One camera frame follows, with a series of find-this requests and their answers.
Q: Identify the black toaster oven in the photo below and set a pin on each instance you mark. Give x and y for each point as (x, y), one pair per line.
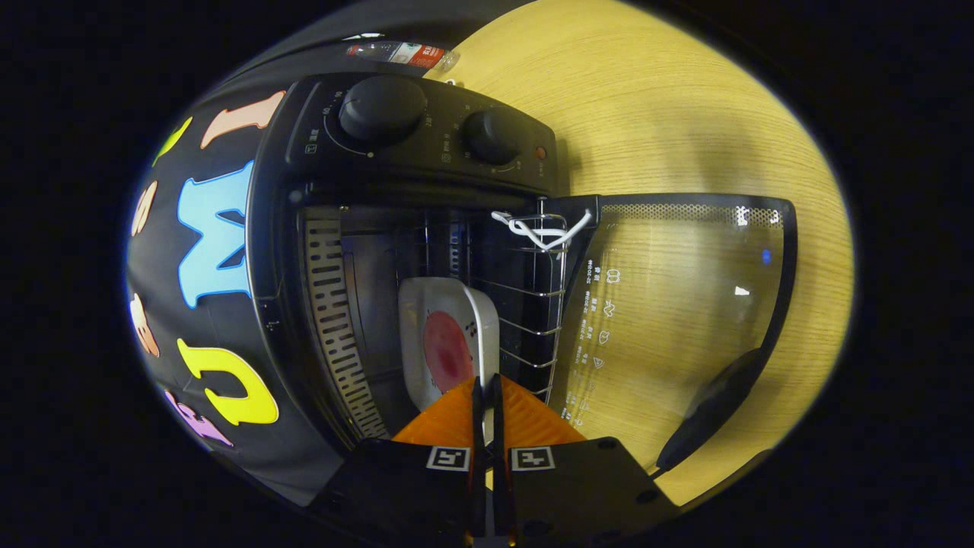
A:
(426, 152)

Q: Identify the pink ham slice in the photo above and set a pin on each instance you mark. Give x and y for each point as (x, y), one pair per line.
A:
(447, 350)

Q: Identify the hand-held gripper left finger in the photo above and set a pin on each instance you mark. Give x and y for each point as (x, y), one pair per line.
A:
(411, 495)

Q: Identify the white square food plate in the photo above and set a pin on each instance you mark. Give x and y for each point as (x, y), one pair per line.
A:
(415, 320)

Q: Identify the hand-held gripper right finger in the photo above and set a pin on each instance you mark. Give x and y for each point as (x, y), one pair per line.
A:
(578, 495)

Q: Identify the clear bottle red label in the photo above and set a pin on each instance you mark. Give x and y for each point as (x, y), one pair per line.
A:
(403, 55)

